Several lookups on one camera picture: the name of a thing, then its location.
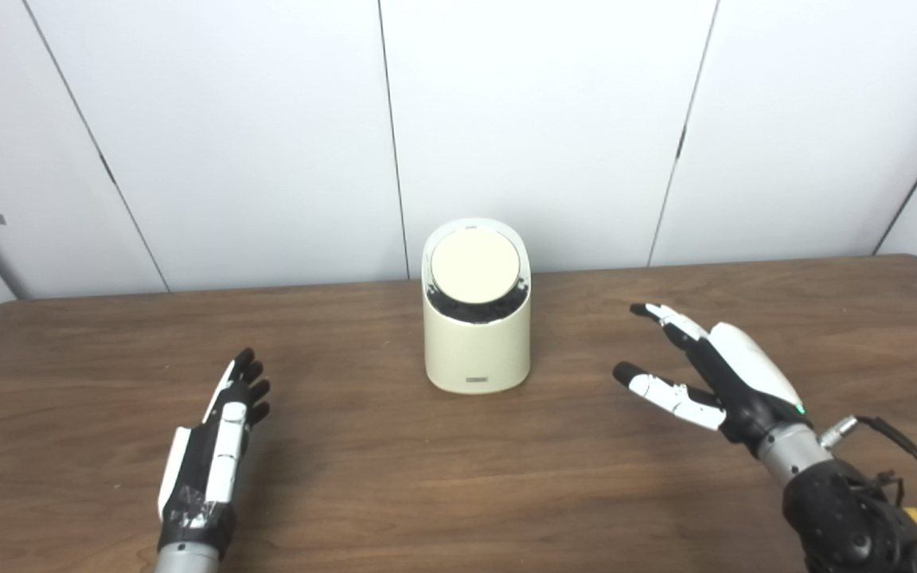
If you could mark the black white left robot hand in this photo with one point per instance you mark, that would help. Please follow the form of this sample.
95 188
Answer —
200 477

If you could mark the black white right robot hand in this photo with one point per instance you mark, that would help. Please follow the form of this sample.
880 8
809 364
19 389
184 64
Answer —
745 374

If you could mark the cream round bin lid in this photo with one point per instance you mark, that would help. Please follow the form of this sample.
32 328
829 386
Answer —
474 265

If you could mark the cream-colored bin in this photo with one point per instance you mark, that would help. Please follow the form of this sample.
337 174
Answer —
474 354

